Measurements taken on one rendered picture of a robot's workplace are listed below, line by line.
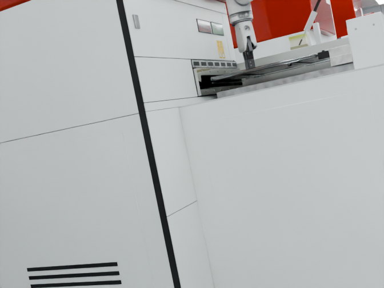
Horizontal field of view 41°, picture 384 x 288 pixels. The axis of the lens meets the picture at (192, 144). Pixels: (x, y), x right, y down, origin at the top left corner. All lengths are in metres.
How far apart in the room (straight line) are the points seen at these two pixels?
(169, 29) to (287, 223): 0.71
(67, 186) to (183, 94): 0.47
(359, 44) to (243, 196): 0.55
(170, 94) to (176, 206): 0.34
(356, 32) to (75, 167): 0.90
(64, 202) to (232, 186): 0.52
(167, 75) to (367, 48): 0.58
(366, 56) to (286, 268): 0.65
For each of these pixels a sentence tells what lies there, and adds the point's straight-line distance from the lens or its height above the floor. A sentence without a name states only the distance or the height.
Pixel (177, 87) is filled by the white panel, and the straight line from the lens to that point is 1.65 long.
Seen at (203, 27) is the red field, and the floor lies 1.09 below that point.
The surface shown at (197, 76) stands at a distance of 1.78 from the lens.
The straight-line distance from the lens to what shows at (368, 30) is 1.53.
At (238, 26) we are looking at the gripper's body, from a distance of 1.88.
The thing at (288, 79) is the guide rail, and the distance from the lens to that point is 1.78.
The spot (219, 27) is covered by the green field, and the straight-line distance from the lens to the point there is 2.10.
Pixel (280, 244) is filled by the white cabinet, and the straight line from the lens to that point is 1.58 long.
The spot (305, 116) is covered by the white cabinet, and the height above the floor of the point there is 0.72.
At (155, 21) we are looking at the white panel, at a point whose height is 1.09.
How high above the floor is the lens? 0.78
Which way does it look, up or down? 3 degrees down
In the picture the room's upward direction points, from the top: 11 degrees counter-clockwise
